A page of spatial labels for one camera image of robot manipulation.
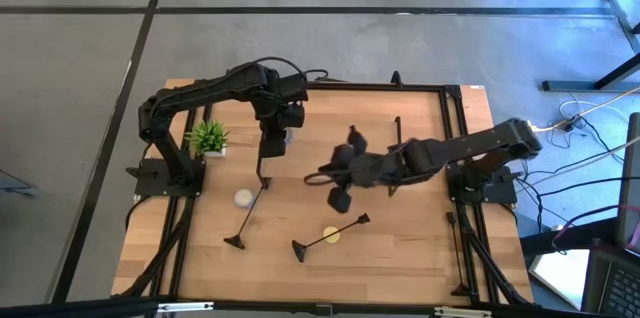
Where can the white sheet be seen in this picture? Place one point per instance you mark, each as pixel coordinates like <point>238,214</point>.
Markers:
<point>565,273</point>

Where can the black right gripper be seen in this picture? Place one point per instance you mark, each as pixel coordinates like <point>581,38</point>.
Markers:
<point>372,168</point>

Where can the black aluminium table frame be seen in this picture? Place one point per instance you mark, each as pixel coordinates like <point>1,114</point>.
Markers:
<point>375,86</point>

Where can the dark monitor screen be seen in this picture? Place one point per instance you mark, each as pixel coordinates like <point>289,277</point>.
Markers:
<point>631,183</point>

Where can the yellow candle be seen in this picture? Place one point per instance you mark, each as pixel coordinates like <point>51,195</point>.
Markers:
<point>330,239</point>

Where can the black bar with silver brackets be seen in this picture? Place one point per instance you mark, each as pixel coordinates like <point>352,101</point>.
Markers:
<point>100,305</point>

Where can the wooden shelf with black legs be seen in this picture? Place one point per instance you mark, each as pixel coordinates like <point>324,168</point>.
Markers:
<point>310,148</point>

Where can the black metal candlestick holder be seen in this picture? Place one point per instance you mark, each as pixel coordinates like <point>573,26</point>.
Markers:
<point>460,290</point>
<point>299,250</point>

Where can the dark chair base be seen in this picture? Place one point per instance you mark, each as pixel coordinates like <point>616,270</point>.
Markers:
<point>25,191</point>

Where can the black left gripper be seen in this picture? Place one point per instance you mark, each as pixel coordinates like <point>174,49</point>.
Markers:
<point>280,118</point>

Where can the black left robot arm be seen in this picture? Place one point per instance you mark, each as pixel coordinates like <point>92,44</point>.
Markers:
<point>200,90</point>

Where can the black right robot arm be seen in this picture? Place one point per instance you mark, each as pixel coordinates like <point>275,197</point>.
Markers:
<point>475,144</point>

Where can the green plant in white pot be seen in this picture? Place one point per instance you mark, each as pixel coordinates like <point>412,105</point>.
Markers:
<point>207,138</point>

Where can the dark keyboard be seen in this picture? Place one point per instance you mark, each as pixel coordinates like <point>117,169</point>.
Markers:
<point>620,293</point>

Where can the black desk leg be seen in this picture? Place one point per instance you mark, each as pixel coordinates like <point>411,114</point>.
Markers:
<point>616,8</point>
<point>575,86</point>

